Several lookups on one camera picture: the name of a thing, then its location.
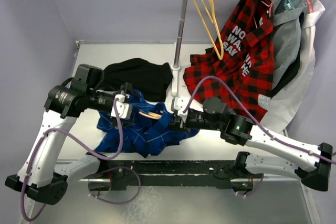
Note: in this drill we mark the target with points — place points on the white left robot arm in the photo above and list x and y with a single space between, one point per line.
39 179

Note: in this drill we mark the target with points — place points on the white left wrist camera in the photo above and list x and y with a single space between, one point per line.
121 107

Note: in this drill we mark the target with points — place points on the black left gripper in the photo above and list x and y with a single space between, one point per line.
126 89

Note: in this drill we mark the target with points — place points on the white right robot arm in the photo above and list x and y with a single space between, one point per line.
307 163

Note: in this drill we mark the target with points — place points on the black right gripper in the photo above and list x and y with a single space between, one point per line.
177 122

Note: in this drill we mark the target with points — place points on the grey shirt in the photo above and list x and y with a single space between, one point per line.
287 41

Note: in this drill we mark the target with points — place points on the black garment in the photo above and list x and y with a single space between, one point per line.
151 79

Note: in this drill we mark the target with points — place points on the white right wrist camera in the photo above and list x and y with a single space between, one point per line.
179 104

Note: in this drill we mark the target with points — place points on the red black plaid shirt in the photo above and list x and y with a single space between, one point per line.
245 73

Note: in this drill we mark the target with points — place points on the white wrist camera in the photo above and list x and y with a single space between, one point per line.
121 107
179 104

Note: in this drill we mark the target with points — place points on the blue plaid shirt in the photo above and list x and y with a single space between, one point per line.
147 136

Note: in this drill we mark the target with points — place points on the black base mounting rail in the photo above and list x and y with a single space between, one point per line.
219 174

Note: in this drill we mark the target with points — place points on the white shirt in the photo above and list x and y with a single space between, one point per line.
284 104

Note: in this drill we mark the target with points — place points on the beige plastic hanger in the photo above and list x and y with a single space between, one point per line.
150 115

